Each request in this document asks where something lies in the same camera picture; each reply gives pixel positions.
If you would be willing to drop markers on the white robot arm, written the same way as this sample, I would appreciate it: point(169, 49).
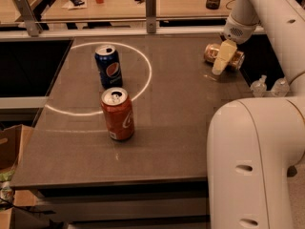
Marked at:
point(252, 142)

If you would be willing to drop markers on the red Coca-Cola can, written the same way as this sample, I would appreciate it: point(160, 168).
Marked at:
point(117, 109)

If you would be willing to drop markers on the metal divider bracket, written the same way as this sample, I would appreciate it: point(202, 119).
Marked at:
point(31, 24)
point(150, 6)

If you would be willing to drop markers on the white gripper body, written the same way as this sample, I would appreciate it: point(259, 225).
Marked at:
point(237, 32)

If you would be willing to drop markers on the clear plastic bottle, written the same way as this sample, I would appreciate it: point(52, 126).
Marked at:
point(280, 87)
point(259, 86)

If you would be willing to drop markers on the white drawer cabinet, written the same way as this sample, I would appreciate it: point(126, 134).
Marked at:
point(170, 202)

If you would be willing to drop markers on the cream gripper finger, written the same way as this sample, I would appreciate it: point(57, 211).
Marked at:
point(226, 52)

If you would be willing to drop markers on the blue Pepsi can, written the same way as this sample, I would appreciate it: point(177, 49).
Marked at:
point(108, 64)

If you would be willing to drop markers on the orange-gold soda can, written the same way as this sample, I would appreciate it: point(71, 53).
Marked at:
point(234, 64)

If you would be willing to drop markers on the brown cardboard box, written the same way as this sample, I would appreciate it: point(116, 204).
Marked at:
point(13, 142)

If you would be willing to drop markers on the left metal divider bracket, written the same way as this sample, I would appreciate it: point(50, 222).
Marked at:
point(31, 24)

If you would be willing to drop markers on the middle metal divider bracket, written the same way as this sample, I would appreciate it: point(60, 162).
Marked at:
point(150, 6)

